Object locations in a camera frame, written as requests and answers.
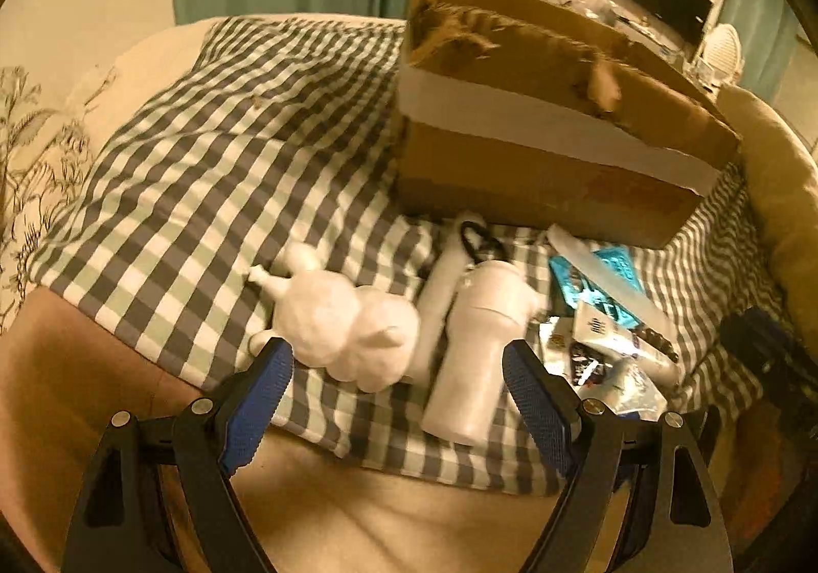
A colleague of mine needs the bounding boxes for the white fan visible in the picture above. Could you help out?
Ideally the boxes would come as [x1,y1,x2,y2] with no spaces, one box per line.
[693,24,745,85]

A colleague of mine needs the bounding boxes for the grey checked blanket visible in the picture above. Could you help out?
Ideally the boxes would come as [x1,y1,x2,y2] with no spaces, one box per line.
[29,14,787,497]

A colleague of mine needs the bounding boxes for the torn cardboard box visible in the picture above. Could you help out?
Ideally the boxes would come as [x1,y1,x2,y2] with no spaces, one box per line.
[390,0,742,251]

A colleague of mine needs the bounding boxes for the blue blister pack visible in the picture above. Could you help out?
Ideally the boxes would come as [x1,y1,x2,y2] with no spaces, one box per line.
[548,247,643,325]

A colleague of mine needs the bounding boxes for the clear plastic tube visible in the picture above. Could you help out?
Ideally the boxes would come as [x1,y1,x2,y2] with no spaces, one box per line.
[546,224,681,385]

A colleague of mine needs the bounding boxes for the white packet with dotted logo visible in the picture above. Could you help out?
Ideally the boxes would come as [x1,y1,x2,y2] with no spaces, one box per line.
[569,301,640,357]

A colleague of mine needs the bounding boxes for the white cylindrical tube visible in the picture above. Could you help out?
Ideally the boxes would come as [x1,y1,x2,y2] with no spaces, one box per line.
[409,212,493,382]

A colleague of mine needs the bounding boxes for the beige pillow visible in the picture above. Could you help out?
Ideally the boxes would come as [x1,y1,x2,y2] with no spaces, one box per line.
[716,84,818,344]

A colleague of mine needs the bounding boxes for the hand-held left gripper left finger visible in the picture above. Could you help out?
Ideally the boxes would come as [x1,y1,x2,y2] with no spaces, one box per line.
[60,336,295,573]

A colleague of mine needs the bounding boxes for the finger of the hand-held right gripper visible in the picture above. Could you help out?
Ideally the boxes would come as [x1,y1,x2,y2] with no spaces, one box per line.
[719,308,803,395]

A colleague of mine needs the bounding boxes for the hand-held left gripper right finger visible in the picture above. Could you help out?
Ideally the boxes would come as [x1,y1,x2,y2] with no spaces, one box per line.
[502,339,733,573]

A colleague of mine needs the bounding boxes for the white plush toy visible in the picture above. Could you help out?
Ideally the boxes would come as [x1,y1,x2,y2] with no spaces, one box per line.
[246,244,423,395]

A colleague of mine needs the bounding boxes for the white bottle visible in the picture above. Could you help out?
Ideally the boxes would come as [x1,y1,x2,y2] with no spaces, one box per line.
[422,257,538,446]

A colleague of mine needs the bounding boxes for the floral printed sheet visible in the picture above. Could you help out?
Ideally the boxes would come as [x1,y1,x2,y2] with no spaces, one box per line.
[0,65,122,331]

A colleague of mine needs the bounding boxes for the black looped clip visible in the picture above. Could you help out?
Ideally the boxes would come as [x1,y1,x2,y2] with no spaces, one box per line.
[459,220,509,267]

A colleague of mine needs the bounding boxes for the narrow green curtain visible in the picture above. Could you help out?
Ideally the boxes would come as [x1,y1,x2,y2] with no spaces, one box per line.
[729,0,806,107]

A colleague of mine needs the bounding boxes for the clear plastic wrapper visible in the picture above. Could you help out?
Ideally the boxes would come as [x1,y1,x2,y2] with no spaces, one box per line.
[575,356,666,417]

